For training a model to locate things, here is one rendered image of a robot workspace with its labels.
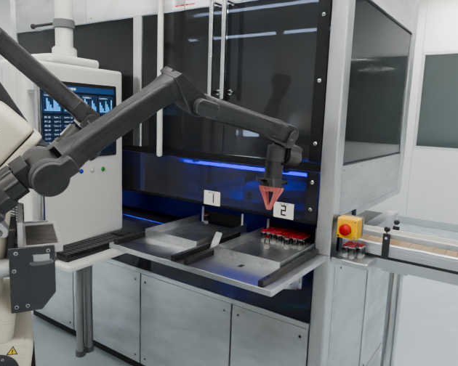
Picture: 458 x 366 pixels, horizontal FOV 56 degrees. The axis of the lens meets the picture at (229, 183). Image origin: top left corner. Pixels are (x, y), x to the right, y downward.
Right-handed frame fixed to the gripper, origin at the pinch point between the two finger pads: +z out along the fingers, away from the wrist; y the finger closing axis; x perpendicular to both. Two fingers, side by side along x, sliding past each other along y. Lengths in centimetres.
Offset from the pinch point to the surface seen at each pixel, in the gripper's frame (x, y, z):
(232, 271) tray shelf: 6.6, -5.8, 21.8
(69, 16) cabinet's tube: 95, -15, -65
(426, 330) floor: -26, 195, 76
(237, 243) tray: 20.1, 16.7, 16.6
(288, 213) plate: 4.9, 26.0, 2.9
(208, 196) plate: 43, 26, 1
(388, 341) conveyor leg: -32, 48, 45
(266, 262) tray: -0.5, 2.3, 18.0
